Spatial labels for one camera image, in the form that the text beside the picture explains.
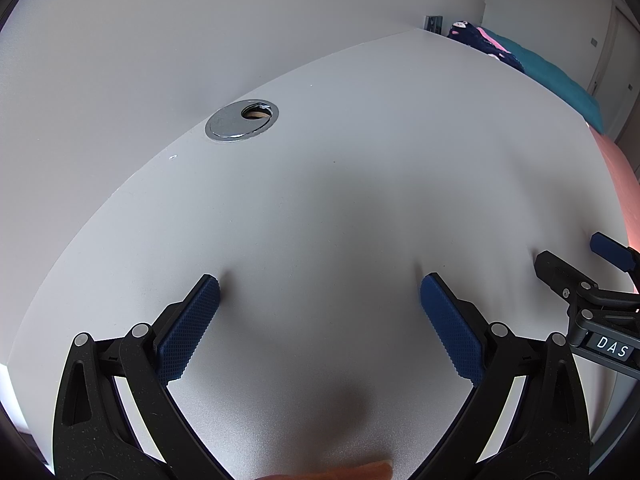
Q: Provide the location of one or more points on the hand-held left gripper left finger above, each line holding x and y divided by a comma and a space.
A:
187, 330

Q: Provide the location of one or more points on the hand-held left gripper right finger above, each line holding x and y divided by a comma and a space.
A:
450, 332

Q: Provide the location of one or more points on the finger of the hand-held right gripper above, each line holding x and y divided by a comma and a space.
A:
612, 250
557, 270

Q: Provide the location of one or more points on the bed with pink sheet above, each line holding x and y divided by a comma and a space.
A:
625, 185

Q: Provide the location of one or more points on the teal pillow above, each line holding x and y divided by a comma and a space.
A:
560, 85

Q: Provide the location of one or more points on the blurred orange strip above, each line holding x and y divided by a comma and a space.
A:
340, 471

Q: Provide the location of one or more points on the white wardrobe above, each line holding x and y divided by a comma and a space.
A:
625, 60

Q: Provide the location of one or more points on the navy printed blanket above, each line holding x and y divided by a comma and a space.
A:
475, 40

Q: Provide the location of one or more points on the black box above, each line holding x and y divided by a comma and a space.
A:
432, 24

